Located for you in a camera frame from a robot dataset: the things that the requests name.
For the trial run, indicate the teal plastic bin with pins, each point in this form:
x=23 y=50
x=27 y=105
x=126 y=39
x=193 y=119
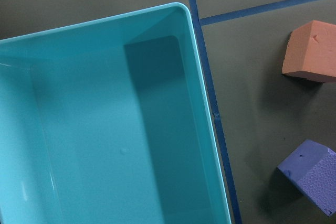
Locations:
x=108 y=121

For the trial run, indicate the orange foam block left side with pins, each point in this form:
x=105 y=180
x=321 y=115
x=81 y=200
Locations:
x=310 y=52

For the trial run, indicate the purple foam block left side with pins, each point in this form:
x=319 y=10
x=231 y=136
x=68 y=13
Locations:
x=311 y=168

